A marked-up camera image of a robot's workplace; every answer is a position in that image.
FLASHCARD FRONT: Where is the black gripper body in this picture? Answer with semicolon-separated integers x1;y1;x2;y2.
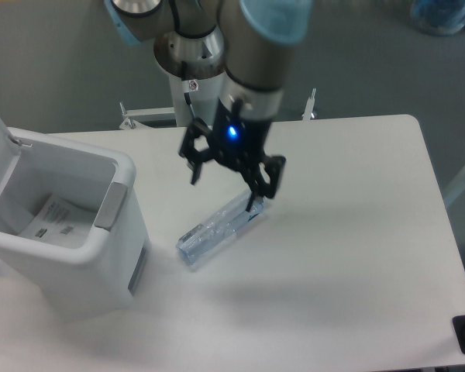
211;100;271;171

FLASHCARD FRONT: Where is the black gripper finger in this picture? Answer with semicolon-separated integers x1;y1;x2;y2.
178;118;214;185
240;155;287;212

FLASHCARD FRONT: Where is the clear plastic water bottle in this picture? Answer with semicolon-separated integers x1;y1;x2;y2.
175;191;264;267

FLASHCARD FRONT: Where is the white plastic packaging bag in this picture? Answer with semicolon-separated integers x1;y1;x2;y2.
19;194;96;249

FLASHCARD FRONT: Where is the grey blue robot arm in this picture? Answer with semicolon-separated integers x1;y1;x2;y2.
105;1;312;199

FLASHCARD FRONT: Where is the white trash can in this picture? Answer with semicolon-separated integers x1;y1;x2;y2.
0;129;149;309

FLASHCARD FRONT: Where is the blue plastic bag on floor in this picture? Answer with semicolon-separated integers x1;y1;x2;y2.
409;1;465;36

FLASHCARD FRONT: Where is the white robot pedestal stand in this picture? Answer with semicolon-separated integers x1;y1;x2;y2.
119;71;319;131

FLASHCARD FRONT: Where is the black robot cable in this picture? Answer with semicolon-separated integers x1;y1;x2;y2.
181;60;198;126

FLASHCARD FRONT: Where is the white frame at right edge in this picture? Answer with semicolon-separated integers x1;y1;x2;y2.
443;165;465;209

